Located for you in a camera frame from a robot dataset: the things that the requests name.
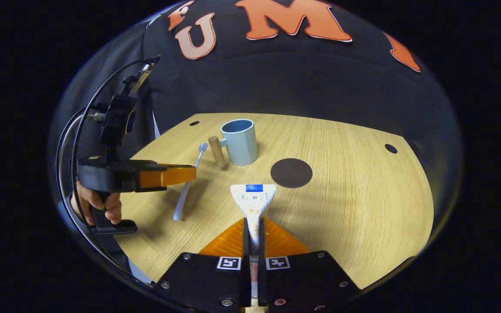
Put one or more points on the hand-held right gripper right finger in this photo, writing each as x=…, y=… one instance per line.
x=262, y=278

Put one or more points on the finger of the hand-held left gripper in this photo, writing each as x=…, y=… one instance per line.
x=168, y=176

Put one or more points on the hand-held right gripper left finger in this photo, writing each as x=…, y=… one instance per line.
x=246, y=278

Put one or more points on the white toothbrush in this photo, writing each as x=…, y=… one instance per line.
x=184, y=200

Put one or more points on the white toothpaste tube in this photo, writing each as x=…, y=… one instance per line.
x=252, y=201

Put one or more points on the light blue cup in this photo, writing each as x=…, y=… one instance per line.
x=242, y=145

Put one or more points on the dark round coaster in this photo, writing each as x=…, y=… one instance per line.
x=291, y=173

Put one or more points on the black backdrop cloth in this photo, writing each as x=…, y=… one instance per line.
x=298, y=82

